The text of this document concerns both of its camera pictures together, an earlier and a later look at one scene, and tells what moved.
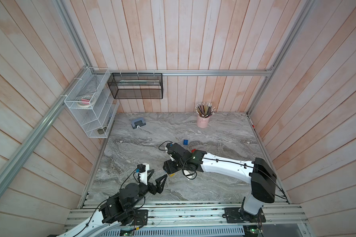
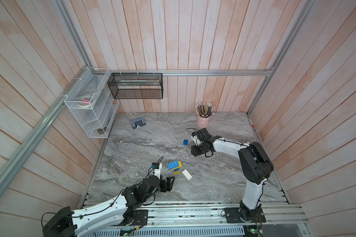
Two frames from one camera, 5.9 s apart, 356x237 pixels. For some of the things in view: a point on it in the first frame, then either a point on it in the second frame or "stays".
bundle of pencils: (204, 110) stays
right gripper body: (173, 167) -> (198, 149)
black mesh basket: (136, 86) stays
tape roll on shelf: (84, 101) stays
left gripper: (158, 189) -> (169, 185)
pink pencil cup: (202, 122) stays
